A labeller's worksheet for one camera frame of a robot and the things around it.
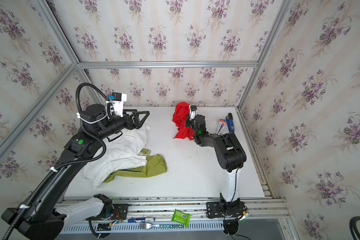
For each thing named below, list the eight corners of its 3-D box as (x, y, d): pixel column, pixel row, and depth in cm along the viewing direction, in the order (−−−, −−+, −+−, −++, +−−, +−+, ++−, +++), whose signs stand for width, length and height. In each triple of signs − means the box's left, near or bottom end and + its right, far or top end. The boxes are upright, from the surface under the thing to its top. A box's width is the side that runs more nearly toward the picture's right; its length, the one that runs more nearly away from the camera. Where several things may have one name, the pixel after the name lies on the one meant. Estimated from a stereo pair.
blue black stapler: (229, 132, 107) (231, 128, 104) (225, 116, 117) (226, 112, 114) (234, 132, 107) (236, 128, 104) (230, 116, 117) (231, 112, 114)
